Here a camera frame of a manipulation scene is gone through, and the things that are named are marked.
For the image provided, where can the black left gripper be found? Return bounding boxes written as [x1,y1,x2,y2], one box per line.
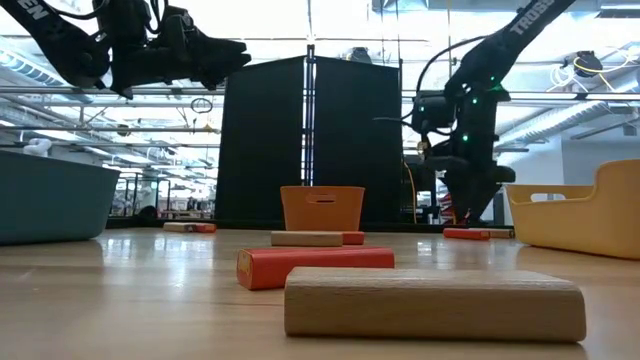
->
[107,0,251,99]

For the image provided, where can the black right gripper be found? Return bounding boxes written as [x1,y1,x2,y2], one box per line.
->
[424,139,516,224]

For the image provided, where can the red storage rack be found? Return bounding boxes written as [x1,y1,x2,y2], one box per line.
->
[438,192,456,224]

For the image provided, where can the black equipment cabinet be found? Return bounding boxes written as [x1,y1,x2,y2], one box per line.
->
[402,153,438,225]

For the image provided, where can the black folding partition screen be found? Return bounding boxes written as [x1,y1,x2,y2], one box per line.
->
[213,43,404,225]

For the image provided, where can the yellow plastic bin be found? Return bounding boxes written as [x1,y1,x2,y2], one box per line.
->
[504,159,640,261]

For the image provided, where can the black ceiling-hung device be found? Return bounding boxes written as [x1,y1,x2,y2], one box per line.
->
[347,46,374,65]

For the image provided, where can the orange plastic bin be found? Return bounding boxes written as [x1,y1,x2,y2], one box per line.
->
[279,185,367,233]

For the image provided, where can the black office chair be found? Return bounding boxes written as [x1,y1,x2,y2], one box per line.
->
[133,204,162,221]

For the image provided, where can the thin vertical pole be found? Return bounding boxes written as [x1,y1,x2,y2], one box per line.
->
[446,0,457,76]

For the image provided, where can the white pipe fitting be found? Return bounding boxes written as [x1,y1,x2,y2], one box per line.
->
[22,138,54,157]

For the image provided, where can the teal plastic bin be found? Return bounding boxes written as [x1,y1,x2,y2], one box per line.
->
[0,149,123,246]

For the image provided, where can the hanging black cable loop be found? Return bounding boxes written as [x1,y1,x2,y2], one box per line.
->
[189,96,214,115]

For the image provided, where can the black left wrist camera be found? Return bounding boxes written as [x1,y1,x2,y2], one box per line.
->
[159,3,199,39]

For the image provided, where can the yellow extension cable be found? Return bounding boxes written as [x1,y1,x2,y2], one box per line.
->
[403,160,419,225]

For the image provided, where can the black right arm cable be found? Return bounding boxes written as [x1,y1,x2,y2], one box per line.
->
[414,33,491,96]

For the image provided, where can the cable reel with yellow cord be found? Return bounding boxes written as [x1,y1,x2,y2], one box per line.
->
[572,49,606,79]

